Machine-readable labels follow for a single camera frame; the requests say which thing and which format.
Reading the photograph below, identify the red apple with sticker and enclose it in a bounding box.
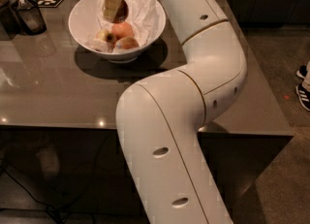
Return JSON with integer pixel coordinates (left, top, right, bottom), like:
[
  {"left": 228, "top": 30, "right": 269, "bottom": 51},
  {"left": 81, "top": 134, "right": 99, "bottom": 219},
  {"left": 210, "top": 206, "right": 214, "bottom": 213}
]
[{"left": 113, "top": 0, "right": 129, "bottom": 23}]

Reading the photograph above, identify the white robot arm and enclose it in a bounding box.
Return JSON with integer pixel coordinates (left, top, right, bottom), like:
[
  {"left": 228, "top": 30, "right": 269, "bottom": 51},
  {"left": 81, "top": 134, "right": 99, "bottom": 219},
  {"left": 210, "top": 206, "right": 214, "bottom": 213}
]
[{"left": 116, "top": 0, "right": 247, "bottom": 224}]

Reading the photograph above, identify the pale red apple underneath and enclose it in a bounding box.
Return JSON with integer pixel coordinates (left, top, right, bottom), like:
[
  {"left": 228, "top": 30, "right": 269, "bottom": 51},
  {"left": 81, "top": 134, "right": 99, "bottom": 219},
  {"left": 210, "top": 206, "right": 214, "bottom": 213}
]
[{"left": 111, "top": 21, "right": 134, "bottom": 39}]

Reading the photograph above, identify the white bowl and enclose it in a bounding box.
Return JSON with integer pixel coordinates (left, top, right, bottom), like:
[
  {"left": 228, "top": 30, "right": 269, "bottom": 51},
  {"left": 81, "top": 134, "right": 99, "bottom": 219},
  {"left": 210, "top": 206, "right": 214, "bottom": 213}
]
[{"left": 68, "top": 0, "right": 166, "bottom": 63}]

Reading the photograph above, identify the small yellow green apple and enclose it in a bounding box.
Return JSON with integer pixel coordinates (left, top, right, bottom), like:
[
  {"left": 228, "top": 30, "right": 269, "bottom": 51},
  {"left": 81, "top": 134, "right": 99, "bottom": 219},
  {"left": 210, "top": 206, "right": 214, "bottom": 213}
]
[{"left": 95, "top": 29, "right": 117, "bottom": 44}]

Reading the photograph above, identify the front red yellow apple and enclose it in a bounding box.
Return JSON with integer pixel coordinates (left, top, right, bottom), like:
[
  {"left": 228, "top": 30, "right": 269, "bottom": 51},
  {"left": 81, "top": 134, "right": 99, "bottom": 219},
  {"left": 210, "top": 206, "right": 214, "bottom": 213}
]
[{"left": 113, "top": 36, "right": 140, "bottom": 53}]

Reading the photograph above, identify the white crumpled paper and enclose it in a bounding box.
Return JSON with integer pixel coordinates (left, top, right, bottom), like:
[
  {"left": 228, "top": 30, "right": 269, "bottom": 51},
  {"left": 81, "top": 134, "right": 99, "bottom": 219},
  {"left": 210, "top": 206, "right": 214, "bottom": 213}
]
[{"left": 86, "top": 0, "right": 156, "bottom": 53}]

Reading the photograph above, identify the black white sneaker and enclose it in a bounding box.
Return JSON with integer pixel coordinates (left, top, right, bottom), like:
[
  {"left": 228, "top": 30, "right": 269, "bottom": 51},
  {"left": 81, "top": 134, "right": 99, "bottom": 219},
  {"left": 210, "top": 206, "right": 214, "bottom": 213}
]
[{"left": 295, "top": 83, "right": 310, "bottom": 112}]

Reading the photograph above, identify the black scoop with white handle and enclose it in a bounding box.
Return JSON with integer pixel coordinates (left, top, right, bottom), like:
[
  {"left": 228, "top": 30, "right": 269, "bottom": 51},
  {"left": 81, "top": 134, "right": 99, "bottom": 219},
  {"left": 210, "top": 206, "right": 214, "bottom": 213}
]
[{"left": 12, "top": 0, "right": 47, "bottom": 35}]

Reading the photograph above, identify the black cable on floor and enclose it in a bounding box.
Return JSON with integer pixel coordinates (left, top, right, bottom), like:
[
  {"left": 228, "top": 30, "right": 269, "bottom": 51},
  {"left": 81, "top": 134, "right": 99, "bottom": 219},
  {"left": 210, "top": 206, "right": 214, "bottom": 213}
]
[{"left": 0, "top": 130, "right": 108, "bottom": 224}]

